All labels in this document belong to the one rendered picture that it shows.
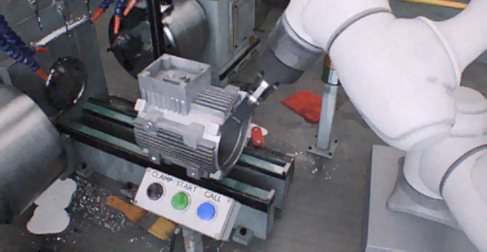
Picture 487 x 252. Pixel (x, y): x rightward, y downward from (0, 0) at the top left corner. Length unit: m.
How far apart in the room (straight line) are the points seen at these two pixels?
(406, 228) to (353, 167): 0.30
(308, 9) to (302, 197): 0.62
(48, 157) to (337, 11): 0.61
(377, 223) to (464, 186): 0.23
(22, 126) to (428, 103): 0.70
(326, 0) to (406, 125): 0.19
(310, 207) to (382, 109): 0.61
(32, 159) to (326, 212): 0.67
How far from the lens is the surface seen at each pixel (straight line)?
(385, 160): 1.09
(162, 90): 0.86
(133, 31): 1.21
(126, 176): 1.10
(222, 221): 0.68
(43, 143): 0.87
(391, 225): 0.94
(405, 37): 0.50
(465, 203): 0.79
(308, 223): 1.02
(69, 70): 1.17
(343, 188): 1.11
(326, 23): 0.54
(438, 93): 0.49
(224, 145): 0.98
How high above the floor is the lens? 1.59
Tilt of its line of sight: 37 degrees down
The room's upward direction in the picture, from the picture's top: straight up
